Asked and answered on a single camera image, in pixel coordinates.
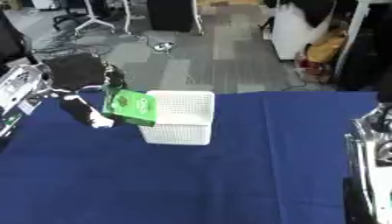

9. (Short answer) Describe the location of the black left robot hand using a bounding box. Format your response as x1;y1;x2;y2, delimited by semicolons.
41;52;129;130

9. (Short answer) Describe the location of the green box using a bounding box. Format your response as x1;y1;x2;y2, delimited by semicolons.
99;86;159;128

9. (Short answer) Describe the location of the white tripod stand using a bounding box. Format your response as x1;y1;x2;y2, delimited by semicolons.
73;0;135;37

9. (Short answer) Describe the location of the black office chair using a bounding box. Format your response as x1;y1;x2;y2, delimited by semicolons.
0;10;42;68

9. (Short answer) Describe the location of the white perforated plastic basket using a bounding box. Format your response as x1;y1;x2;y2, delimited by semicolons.
136;89;218;146

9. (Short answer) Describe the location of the white cabinet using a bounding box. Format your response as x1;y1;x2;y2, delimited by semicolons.
269;3;339;61

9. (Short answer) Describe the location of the yellow bag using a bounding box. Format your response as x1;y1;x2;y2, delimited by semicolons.
304;28;349;65

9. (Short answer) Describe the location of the black floor cable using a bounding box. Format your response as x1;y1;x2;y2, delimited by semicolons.
29;31;155;58

